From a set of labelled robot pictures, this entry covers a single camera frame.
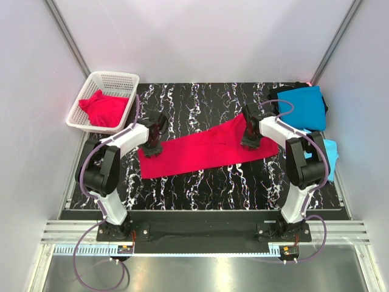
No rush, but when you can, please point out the red t shirt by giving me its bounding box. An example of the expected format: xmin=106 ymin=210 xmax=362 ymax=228
xmin=78 ymin=89 xmax=128 ymax=128
xmin=138 ymin=114 xmax=278 ymax=179

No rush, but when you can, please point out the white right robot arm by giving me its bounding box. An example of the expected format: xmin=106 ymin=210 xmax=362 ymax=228
xmin=241 ymin=103 xmax=330 ymax=242

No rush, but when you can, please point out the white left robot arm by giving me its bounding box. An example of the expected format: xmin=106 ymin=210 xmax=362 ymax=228
xmin=75 ymin=112 xmax=168 ymax=242

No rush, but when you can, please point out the white plastic basket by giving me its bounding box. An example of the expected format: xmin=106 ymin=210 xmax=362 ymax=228
xmin=66 ymin=71 xmax=140 ymax=134

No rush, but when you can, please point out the red t shirt in basket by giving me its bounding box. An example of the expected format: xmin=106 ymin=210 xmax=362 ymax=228
xmin=78 ymin=89 xmax=128 ymax=128

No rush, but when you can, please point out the folded teal t shirt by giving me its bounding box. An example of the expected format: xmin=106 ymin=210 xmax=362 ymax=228
xmin=277 ymin=85 xmax=328 ymax=131

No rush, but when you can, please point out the folded light blue t shirt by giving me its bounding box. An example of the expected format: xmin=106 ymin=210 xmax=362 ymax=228
xmin=319 ymin=133 xmax=339 ymax=183

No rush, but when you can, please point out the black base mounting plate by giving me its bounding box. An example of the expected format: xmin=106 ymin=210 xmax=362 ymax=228
xmin=97 ymin=210 xmax=312 ymax=256

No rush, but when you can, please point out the aluminium frame rail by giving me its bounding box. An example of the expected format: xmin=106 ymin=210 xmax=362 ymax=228
xmin=41 ymin=220 xmax=370 ymax=245

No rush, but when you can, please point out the right aluminium corner post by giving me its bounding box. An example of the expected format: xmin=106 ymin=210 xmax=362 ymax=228
xmin=310 ymin=0 xmax=364 ymax=85

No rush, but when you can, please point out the aluminium corner post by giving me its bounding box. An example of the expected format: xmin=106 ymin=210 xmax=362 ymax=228
xmin=310 ymin=0 xmax=364 ymax=85
xmin=43 ymin=0 xmax=91 ymax=78

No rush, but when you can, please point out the left aluminium corner post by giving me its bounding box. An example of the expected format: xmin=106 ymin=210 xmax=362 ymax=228
xmin=43 ymin=0 xmax=91 ymax=78

